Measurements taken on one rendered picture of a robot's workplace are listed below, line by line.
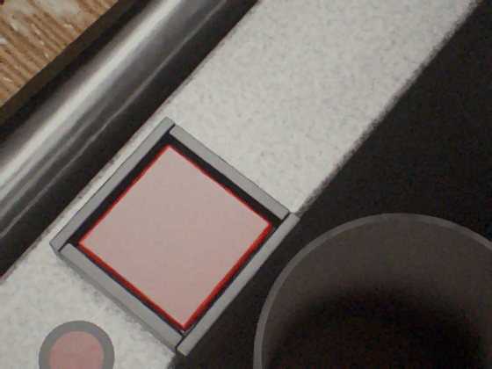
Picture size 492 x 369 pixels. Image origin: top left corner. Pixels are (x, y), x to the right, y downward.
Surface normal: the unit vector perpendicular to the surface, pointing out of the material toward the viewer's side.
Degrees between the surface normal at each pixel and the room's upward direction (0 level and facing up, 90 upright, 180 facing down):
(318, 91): 0
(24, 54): 0
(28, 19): 0
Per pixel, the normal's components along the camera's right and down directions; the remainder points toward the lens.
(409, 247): -0.18, 0.90
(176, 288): 0.02, -0.34
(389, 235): 0.05, 0.92
